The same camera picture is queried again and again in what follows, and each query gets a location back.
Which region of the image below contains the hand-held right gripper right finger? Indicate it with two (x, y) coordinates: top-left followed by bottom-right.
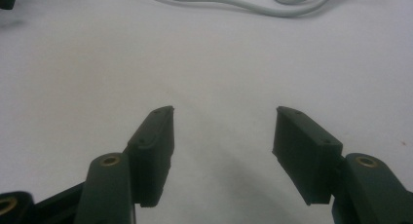
(272, 105), (413, 224)

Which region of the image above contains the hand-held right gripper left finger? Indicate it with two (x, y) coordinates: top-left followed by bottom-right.
(74, 105), (175, 224)

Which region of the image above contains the white cable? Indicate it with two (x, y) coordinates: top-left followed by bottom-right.
(131, 0), (344, 19)

